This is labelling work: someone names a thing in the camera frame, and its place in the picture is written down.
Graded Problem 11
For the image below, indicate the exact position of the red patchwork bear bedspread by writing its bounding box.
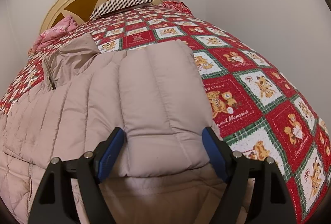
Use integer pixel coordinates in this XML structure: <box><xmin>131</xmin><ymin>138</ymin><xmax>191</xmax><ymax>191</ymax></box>
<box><xmin>1</xmin><ymin>6</ymin><xmax>330</xmax><ymax>223</ymax></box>

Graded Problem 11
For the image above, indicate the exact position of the striped pillow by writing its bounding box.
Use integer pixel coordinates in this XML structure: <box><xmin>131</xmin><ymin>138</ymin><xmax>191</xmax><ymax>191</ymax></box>
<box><xmin>89</xmin><ymin>0</ymin><xmax>154</xmax><ymax>20</ymax></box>

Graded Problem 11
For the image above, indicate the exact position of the pink folded blanket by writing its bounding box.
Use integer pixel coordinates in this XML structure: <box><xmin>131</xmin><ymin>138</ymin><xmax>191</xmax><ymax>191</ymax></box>
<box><xmin>28</xmin><ymin>15</ymin><xmax>77</xmax><ymax>56</ymax></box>

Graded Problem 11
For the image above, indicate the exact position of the red floral crumpled cloth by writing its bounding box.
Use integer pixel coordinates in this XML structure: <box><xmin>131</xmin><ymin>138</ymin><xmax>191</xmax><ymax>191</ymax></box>
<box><xmin>159</xmin><ymin>0</ymin><xmax>192</xmax><ymax>15</ymax></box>

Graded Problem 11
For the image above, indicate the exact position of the beige quilted puffer jacket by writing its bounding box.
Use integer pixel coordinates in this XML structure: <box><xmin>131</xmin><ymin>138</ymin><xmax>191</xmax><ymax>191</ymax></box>
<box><xmin>1</xmin><ymin>34</ymin><xmax>225</xmax><ymax>223</ymax></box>

